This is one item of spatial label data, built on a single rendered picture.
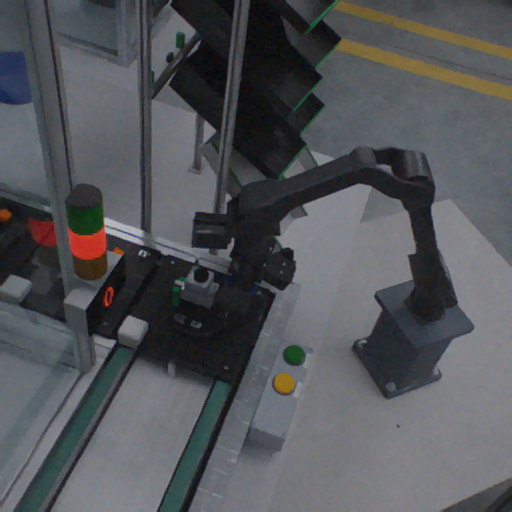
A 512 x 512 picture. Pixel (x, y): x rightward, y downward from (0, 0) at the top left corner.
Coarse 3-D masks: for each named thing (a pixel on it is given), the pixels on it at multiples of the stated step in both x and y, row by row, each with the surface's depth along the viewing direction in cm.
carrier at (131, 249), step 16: (112, 240) 142; (128, 240) 142; (128, 256) 139; (160, 256) 142; (128, 272) 136; (144, 272) 137; (128, 288) 134; (112, 304) 130; (128, 304) 131; (112, 320) 128; (112, 336) 127
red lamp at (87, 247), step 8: (104, 232) 93; (72, 240) 92; (80, 240) 91; (88, 240) 91; (96, 240) 92; (104, 240) 94; (72, 248) 93; (80, 248) 92; (88, 248) 92; (96, 248) 93; (104, 248) 95; (80, 256) 93; (88, 256) 93; (96, 256) 94
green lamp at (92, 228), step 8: (72, 208) 86; (96, 208) 87; (72, 216) 87; (80, 216) 87; (88, 216) 87; (96, 216) 88; (72, 224) 89; (80, 224) 88; (88, 224) 88; (96, 224) 89; (72, 232) 90; (80, 232) 89; (88, 232) 90; (96, 232) 90
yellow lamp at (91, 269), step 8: (72, 256) 95; (104, 256) 96; (80, 264) 95; (88, 264) 95; (96, 264) 95; (104, 264) 97; (80, 272) 96; (88, 272) 96; (96, 272) 97; (104, 272) 98
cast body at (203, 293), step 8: (192, 272) 124; (200, 272) 123; (208, 272) 123; (176, 280) 127; (184, 280) 122; (192, 280) 122; (200, 280) 122; (208, 280) 123; (184, 288) 124; (192, 288) 123; (200, 288) 122; (208, 288) 124; (216, 288) 126; (184, 296) 126; (192, 296) 125; (200, 296) 124; (208, 296) 124; (200, 304) 126; (208, 304) 125
